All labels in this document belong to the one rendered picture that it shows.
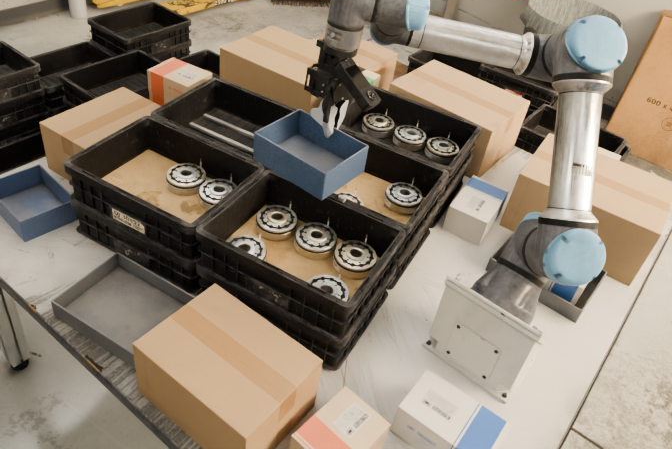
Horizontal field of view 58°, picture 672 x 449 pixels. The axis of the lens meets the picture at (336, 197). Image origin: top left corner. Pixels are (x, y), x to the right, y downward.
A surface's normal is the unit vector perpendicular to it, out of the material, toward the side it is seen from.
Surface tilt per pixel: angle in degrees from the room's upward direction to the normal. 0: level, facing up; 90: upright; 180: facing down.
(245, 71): 90
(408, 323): 0
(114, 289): 0
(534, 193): 90
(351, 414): 0
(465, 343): 90
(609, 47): 46
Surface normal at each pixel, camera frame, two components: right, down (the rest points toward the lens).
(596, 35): 0.10, -0.10
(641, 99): -0.55, 0.23
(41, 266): 0.13, -0.78
